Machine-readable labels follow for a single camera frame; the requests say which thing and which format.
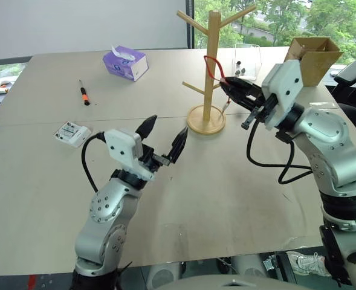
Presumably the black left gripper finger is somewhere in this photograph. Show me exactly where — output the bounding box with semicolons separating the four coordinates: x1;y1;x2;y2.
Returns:
135;114;158;141
166;126;189;164

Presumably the red cable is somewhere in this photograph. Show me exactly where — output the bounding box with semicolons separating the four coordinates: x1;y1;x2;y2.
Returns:
202;54;232;117

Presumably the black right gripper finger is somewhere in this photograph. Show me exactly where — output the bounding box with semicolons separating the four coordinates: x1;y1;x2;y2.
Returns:
221;85;256;111
221;76;262;95

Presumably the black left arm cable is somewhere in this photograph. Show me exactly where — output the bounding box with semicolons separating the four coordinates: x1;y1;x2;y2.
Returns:
80;131;106;194

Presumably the small white printed box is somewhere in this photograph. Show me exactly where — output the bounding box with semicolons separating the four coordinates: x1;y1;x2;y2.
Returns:
52;120;92;149

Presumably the clear acrylic box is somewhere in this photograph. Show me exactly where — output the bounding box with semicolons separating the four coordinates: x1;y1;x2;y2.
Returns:
233;42;263;81

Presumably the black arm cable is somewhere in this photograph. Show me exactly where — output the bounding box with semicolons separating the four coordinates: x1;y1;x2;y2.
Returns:
245;120;313;185
80;131;106;194

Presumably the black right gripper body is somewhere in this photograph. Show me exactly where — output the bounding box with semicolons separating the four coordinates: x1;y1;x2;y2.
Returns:
241;88;280;130

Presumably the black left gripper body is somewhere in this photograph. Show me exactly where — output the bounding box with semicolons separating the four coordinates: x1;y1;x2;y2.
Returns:
137;144;171;175

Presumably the wooden tree stand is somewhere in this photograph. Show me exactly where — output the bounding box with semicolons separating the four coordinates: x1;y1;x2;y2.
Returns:
176;4;257;135

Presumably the black orange screwdriver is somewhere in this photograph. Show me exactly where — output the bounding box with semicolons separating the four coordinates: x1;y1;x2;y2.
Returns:
78;79;91;107

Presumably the purple tissue box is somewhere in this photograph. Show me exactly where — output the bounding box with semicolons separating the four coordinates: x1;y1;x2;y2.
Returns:
102;45;150;83

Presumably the white sneaker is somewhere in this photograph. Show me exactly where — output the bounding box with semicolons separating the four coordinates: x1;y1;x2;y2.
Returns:
285;250;331;278

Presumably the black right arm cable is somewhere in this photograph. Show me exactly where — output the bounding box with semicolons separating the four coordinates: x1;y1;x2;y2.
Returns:
245;120;313;185

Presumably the black window frame post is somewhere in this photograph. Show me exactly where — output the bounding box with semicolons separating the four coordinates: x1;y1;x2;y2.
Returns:
186;0;195;50

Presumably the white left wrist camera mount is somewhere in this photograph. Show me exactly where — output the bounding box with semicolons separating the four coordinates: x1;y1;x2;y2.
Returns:
103;129;155;182

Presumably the brown cardboard box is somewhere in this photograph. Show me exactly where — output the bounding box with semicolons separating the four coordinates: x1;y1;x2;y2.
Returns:
283;36;345;88

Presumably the black office chair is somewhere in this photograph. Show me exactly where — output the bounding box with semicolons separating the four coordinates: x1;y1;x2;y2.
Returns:
332;60;356;129

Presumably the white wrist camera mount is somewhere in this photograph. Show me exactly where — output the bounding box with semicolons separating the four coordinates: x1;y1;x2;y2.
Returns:
260;59;305;132
103;129;155;182

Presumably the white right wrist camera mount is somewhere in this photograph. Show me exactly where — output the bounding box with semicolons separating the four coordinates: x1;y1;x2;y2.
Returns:
260;59;305;132

